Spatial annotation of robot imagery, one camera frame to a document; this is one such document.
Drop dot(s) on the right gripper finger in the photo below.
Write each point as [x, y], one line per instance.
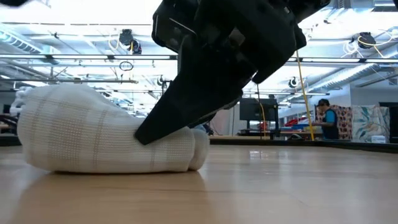
[199, 93]
[211, 119]

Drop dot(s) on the white plaid towel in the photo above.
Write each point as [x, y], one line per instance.
[93, 140]

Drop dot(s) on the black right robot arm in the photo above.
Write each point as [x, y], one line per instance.
[311, 6]

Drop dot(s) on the pink curtain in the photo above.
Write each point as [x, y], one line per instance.
[227, 124]

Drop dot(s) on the large black monitor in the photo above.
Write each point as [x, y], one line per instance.
[258, 109]

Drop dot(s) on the overhead light bar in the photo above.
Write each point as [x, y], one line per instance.
[77, 57]

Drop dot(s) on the white humanoid figure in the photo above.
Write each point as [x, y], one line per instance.
[15, 104]

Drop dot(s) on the person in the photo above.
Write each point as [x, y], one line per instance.
[329, 124]

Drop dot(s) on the brown floral panel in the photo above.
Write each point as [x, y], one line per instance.
[345, 121]

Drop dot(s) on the teal leaf panel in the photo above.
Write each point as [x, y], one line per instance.
[370, 121]

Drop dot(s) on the white box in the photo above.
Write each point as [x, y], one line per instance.
[377, 139]

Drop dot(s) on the black cabinet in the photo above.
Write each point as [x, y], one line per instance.
[393, 121]

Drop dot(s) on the black aluminium table frame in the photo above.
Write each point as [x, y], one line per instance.
[342, 145]

